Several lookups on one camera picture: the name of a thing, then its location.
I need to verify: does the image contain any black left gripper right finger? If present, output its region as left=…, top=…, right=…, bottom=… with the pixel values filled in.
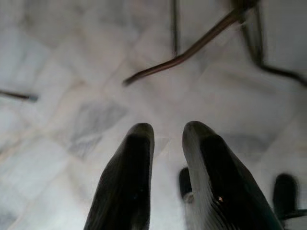
left=182, top=121, right=285, bottom=230

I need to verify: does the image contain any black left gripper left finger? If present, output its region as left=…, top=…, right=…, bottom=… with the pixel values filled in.
left=83, top=122, right=155, bottom=230

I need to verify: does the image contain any black robot foot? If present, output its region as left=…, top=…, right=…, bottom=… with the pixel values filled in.
left=178, top=167, right=194, bottom=204
left=272, top=173, right=301, bottom=219

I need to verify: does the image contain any chair with thin legs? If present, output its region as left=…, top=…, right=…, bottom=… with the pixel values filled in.
left=121, top=0, right=307, bottom=87

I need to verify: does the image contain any thin dark chair leg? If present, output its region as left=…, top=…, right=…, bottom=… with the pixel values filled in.
left=0, top=90, right=39, bottom=103

